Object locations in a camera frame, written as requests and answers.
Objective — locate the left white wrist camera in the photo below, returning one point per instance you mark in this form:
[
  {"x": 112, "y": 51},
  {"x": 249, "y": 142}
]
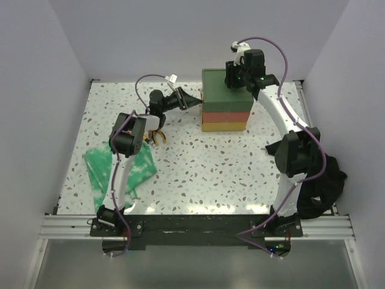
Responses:
[{"x": 171, "y": 80}]

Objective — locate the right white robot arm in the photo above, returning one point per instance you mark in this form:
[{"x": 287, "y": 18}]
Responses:
[{"x": 288, "y": 123}]

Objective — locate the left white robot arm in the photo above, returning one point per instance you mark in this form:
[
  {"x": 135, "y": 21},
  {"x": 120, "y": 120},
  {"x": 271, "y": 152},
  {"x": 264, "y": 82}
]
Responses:
[{"x": 126, "y": 140}]

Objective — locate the green white cloth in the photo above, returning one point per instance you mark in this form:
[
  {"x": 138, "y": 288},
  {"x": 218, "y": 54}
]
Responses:
[{"x": 99, "y": 163}]

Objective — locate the black cloth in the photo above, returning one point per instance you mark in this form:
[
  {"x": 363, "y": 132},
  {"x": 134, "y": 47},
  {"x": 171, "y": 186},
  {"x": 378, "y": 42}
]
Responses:
[{"x": 310, "y": 183}]

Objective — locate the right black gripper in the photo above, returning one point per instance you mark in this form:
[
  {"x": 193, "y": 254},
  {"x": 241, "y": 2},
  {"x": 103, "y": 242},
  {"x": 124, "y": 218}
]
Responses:
[{"x": 231, "y": 70}]

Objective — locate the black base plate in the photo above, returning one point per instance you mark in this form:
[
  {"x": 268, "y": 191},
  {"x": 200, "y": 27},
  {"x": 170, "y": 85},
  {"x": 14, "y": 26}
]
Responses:
[{"x": 198, "y": 230}]

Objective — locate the green drawer box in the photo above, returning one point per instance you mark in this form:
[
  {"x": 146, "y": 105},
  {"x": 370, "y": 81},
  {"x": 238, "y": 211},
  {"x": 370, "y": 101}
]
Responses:
[{"x": 218, "y": 98}]

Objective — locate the yellow drawer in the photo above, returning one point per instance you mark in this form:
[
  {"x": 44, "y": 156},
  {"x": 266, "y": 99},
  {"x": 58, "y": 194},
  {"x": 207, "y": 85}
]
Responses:
[{"x": 223, "y": 126}]

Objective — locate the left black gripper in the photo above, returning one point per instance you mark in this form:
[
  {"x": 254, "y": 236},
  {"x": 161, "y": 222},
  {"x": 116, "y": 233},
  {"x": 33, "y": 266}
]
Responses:
[{"x": 184, "y": 100}]

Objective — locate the orange drawer box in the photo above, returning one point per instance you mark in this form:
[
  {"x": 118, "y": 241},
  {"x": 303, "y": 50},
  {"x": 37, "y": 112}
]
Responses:
[{"x": 224, "y": 114}]

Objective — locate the aluminium rail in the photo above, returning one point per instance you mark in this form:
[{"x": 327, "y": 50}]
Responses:
[{"x": 67, "y": 227}]

